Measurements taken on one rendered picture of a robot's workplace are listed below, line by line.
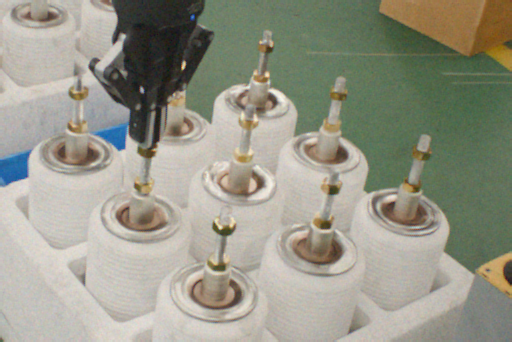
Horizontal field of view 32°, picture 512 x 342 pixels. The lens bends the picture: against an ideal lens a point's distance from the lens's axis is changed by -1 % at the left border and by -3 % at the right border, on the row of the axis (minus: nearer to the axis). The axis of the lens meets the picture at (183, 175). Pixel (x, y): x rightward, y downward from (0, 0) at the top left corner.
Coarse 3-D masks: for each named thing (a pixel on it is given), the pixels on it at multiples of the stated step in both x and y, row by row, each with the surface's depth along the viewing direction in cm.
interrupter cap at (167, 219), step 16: (128, 192) 88; (112, 208) 85; (128, 208) 86; (160, 208) 86; (176, 208) 86; (112, 224) 84; (128, 224) 84; (160, 224) 84; (176, 224) 84; (128, 240) 82; (144, 240) 82; (160, 240) 83
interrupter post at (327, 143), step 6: (324, 132) 95; (336, 132) 95; (318, 138) 96; (324, 138) 95; (330, 138) 95; (336, 138) 95; (318, 144) 96; (324, 144) 96; (330, 144) 96; (336, 144) 96; (318, 150) 97; (324, 150) 96; (330, 150) 96; (336, 150) 97; (318, 156) 97; (324, 156) 96; (330, 156) 96
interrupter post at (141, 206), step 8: (136, 192) 83; (152, 192) 84; (136, 200) 83; (144, 200) 83; (152, 200) 83; (136, 208) 83; (144, 208) 83; (152, 208) 84; (136, 216) 84; (144, 216) 84; (152, 216) 85; (136, 224) 84; (144, 224) 84
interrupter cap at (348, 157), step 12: (312, 132) 100; (300, 144) 98; (312, 144) 98; (348, 144) 99; (300, 156) 96; (312, 156) 97; (336, 156) 97; (348, 156) 97; (360, 156) 97; (312, 168) 95; (324, 168) 95; (348, 168) 95
